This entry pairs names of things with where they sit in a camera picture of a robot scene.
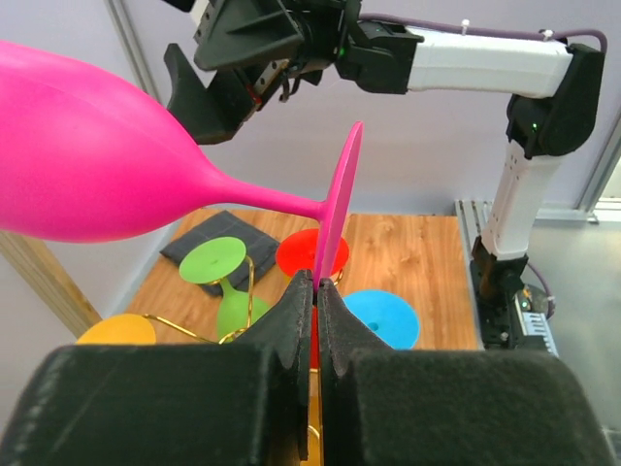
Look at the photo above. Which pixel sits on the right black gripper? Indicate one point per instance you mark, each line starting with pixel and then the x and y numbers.
pixel 255 48

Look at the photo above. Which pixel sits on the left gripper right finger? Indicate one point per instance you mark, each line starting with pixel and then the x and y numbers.
pixel 382 406

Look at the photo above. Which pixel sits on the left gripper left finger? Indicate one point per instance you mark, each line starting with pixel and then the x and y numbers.
pixel 242 403

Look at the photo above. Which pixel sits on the blue wine glass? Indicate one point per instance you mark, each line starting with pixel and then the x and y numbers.
pixel 388 315

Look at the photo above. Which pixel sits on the pink wine glass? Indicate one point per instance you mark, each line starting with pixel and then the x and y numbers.
pixel 87 157

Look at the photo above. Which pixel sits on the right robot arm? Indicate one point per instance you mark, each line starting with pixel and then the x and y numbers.
pixel 553 82

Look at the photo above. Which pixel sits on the amber rack base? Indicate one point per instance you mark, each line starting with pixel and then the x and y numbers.
pixel 314 429

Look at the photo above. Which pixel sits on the orange yellow wine glass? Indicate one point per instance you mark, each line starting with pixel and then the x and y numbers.
pixel 125 329

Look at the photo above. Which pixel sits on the green wine glass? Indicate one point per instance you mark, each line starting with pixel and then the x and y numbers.
pixel 228 248

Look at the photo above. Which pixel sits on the red wine glass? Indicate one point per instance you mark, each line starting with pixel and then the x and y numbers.
pixel 297 252

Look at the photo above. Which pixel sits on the grey folded cloth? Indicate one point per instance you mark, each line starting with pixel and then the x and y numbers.
pixel 260 246

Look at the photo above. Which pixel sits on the gold wire glass rack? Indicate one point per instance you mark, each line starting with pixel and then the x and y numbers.
pixel 237 310

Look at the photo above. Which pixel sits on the wooden frame post centre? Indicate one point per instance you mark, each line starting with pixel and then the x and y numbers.
pixel 44 273

